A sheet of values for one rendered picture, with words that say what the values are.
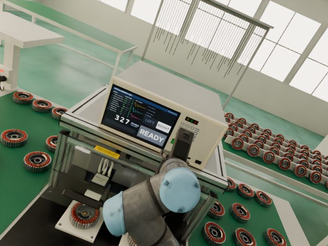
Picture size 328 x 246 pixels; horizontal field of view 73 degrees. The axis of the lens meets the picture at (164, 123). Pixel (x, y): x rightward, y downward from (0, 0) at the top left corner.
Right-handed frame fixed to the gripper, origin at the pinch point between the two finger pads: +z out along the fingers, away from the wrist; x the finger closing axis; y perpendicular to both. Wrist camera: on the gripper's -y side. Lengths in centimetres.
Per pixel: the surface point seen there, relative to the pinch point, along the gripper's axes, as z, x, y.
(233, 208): 49, 51, 21
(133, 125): 8.0, -16.4, -2.9
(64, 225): 8.2, -25.0, 41.0
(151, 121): 6.2, -10.8, -6.7
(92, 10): 595, -309, -230
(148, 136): 8.9, -9.4, -1.1
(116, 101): 5.4, -24.9, -8.5
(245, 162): 115, 76, -5
